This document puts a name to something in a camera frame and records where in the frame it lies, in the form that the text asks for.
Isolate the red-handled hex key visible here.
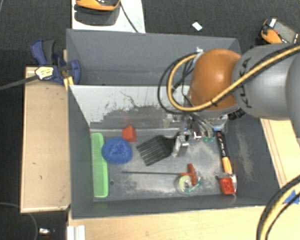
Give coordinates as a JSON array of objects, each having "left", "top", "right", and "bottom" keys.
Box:
[{"left": 121, "top": 163, "right": 199, "bottom": 186}]

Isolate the grey metal bin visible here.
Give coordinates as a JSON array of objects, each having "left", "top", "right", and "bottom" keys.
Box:
[{"left": 65, "top": 28, "right": 282, "bottom": 220}]

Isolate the black and orange marker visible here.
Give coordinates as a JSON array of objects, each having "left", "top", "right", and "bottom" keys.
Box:
[{"left": 215, "top": 129, "right": 234, "bottom": 176}]

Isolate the clear tape roll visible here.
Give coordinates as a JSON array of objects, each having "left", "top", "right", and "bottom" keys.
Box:
[{"left": 174, "top": 174, "right": 203, "bottom": 196}]

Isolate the green comb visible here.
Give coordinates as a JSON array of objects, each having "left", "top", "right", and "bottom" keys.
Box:
[{"left": 90, "top": 132, "right": 109, "bottom": 198}]

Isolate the pale wood board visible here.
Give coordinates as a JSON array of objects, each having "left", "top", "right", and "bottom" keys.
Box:
[{"left": 20, "top": 67, "right": 72, "bottom": 214}]

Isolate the blue round scrubber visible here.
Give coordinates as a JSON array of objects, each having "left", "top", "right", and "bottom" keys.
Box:
[{"left": 101, "top": 137, "right": 134, "bottom": 165}]

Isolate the black cylinder on white bracket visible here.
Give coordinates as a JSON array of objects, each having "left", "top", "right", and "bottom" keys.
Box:
[{"left": 226, "top": 108, "right": 247, "bottom": 122}]

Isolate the small red block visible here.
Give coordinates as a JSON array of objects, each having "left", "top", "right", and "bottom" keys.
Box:
[{"left": 121, "top": 125, "right": 138, "bottom": 143}]

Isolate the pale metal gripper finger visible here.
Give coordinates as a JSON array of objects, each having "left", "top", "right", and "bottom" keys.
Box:
[
  {"left": 177, "top": 131, "right": 191, "bottom": 143},
  {"left": 172, "top": 140, "right": 190, "bottom": 159}
]

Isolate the red block in clear case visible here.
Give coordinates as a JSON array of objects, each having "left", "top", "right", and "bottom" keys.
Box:
[{"left": 219, "top": 174, "right": 238, "bottom": 196}]

